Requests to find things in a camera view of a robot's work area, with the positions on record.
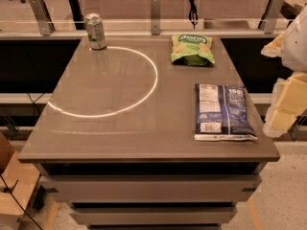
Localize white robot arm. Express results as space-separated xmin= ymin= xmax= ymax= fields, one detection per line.
xmin=261 ymin=7 xmax=307 ymax=138

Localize blue chip bag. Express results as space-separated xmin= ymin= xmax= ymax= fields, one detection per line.
xmin=195 ymin=84 xmax=257 ymax=141

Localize green chip bag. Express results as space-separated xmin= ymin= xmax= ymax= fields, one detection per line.
xmin=171 ymin=34 xmax=215 ymax=66

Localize green soda can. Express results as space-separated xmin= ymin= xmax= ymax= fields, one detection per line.
xmin=84 ymin=13 xmax=106 ymax=50

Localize cardboard box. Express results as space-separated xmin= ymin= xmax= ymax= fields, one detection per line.
xmin=0 ymin=134 xmax=39 ymax=230

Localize right metal railing post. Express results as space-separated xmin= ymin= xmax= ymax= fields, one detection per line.
xmin=258 ymin=0 xmax=284 ymax=34

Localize metal railing post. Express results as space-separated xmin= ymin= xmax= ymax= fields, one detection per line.
xmin=258 ymin=0 xmax=284 ymax=34
xmin=28 ymin=0 xmax=55 ymax=36
xmin=151 ymin=0 xmax=160 ymax=35

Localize black hanging cable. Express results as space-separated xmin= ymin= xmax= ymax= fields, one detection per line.
xmin=187 ymin=0 xmax=200 ymax=30

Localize middle metal railing post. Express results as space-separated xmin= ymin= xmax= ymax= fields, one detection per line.
xmin=151 ymin=0 xmax=160 ymax=35

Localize left metal railing post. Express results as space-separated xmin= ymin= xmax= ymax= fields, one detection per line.
xmin=28 ymin=0 xmax=55 ymax=36

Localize black floor cable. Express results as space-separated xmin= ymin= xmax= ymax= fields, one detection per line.
xmin=0 ymin=174 xmax=44 ymax=230

